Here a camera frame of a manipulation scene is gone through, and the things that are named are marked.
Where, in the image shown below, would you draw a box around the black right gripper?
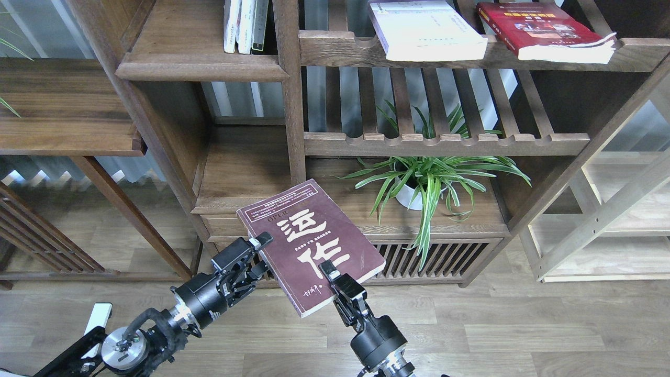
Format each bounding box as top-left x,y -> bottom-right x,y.
319,260 -> 409,374

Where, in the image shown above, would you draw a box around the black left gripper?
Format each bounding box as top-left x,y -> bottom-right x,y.
170,232 -> 273,329

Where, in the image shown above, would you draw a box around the maroon book white characters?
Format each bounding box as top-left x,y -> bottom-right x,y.
237,179 -> 386,317

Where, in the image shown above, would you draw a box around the red book with photos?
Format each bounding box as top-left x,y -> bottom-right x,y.
476,2 -> 616,64

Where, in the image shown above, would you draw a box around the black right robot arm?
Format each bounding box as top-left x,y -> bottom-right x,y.
320,260 -> 415,376

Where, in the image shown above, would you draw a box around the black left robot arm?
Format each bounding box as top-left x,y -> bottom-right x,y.
37,233 -> 273,376

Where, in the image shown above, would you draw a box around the light wooden shelf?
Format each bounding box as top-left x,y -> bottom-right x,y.
520,86 -> 670,283

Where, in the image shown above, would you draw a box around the white plant pot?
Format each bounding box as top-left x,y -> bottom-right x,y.
395,178 -> 423,211

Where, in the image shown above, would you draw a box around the green spider plant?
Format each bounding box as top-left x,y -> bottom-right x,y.
338,99 -> 532,272

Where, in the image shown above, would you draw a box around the dark wooden bookshelf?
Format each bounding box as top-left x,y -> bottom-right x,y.
69,1 -> 668,286

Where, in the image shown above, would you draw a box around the white metal bar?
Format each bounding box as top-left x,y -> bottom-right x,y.
84,302 -> 113,334

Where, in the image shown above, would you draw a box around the white upright book middle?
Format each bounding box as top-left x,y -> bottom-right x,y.
236,0 -> 256,54

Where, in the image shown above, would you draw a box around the white upright book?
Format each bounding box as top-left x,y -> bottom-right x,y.
236,0 -> 256,54
223,0 -> 242,53

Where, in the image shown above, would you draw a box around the dark green upright book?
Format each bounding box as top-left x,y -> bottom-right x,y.
251,0 -> 270,54

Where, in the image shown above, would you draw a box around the dark slatted wooden rack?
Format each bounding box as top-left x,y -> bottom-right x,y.
1,183 -> 115,289

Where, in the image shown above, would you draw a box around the white lavender book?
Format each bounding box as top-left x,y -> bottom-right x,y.
368,1 -> 488,62

